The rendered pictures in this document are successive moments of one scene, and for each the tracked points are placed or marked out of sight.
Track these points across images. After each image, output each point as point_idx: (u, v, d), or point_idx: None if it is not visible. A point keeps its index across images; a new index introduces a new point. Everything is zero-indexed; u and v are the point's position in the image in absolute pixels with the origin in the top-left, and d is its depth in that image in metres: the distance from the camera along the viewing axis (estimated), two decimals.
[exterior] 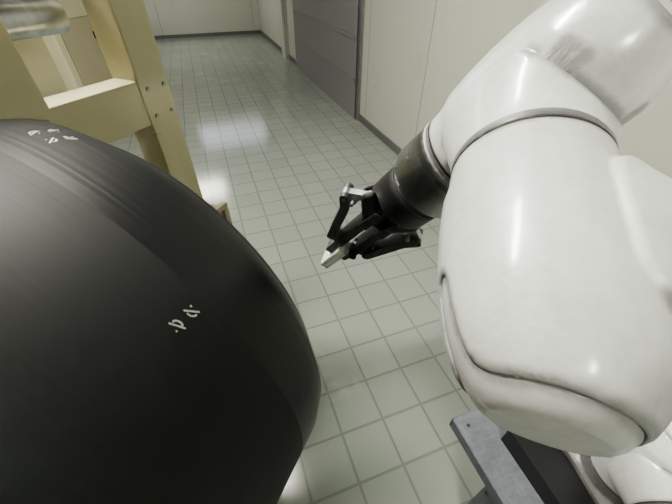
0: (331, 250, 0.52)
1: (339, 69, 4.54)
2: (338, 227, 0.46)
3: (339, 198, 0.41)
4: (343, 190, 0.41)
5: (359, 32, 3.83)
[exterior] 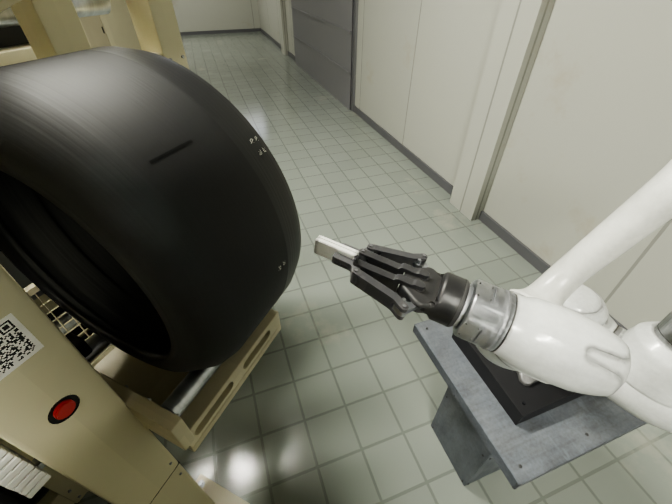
0: (337, 261, 0.53)
1: (335, 63, 4.77)
2: (370, 290, 0.50)
3: (396, 318, 0.47)
4: (402, 316, 0.46)
5: (353, 27, 4.06)
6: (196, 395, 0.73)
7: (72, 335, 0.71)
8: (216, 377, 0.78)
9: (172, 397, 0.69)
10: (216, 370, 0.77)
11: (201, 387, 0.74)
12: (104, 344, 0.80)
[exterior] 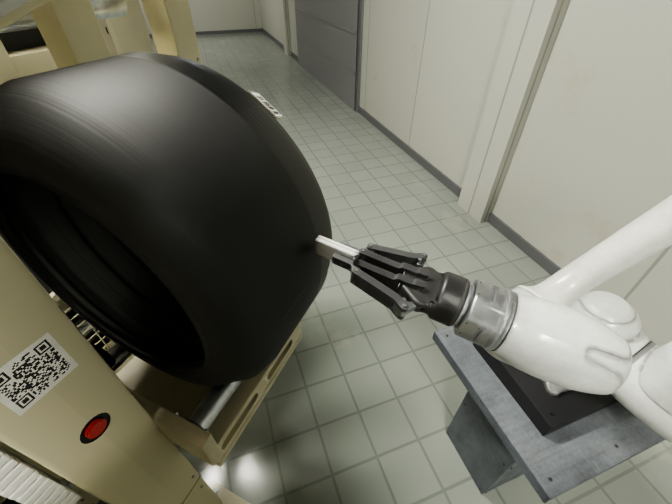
0: (337, 261, 0.53)
1: (339, 64, 4.75)
2: (370, 289, 0.50)
3: (397, 317, 0.47)
4: (402, 315, 0.46)
5: (358, 28, 4.04)
6: (205, 396, 0.71)
7: (95, 347, 0.70)
8: (241, 389, 0.76)
9: (210, 423, 0.69)
10: None
11: (212, 387, 0.71)
12: (125, 358, 0.80)
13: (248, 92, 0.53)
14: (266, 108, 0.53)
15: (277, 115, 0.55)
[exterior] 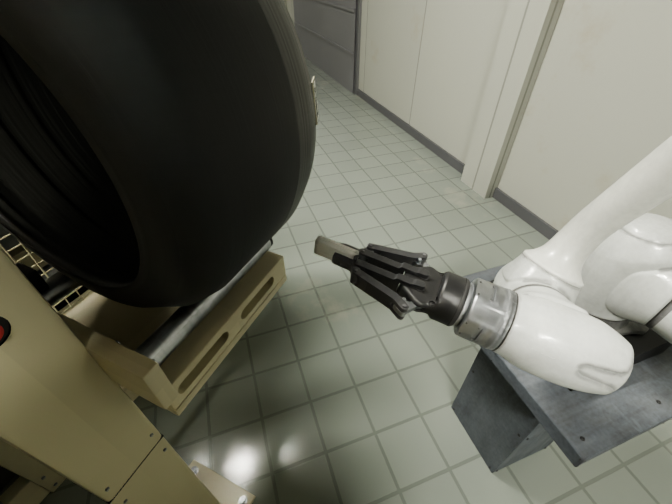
0: (337, 261, 0.53)
1: (338, 45, 4.61)
2: (370, 289, 0.50)
3: (397, 317, 0.47)
4: (402, 315, 0.46)
5: (357, 5, 3.91)
6: (177, 335, 0.55)
7: (21, 265, 0.56)
8: (207, 325, 0.62)
9: (143, 343, 0.54)
10: (202, 306, 0.59)
11: (188, 329, 0.57)
12: None
13: (311, 83, 0.48)
14: (315, 110, 0.50)
15: (317, 119, 0.52)
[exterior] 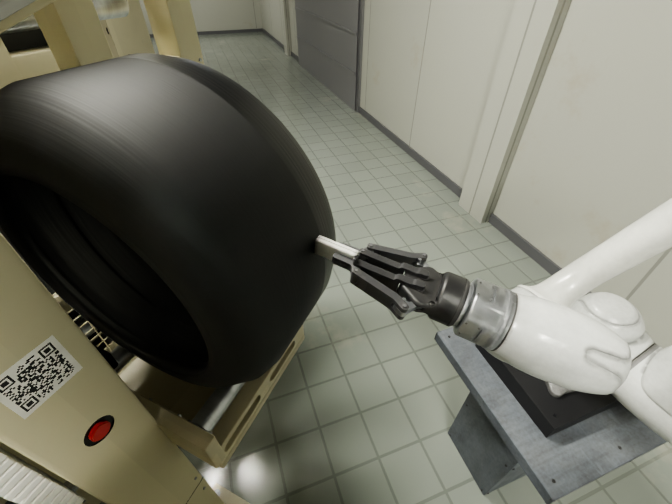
0: (337, 261, 0.53)
1: (340, 64, 4.75)
2: (370, 290, 0.50)
3: (397, 318, 0.47)
4: (402, 316, 0.47)
5: (359, 28, 4.04)
6: (225, 410, 0.71)
7: (98, 349, 0.69)
8: (244, 391, 0.76)
9: (202, 413, 0.67)
10: (244, 384, 0.75)
11: (230, 402, 0.72)
12: (114, 348, 0.79)
13: None
14: None
15: None
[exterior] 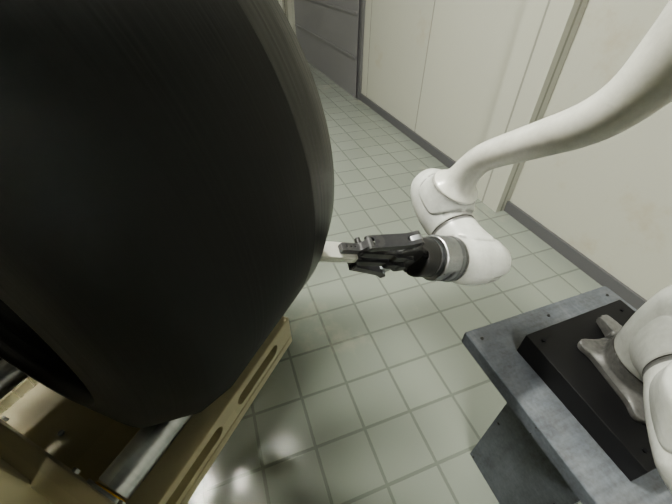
0: None
1: (340, 49, 4.49)
2: None
3: None
4: None
5: (360, 8, 3.79)
6: (146, 443, 0.43)
7: None
8: (196, 422, 0.50)
9: None
10: None
11: (163, 431, 0.44)
12: None
13: (324, 242, 0.46)
14: None
15: None
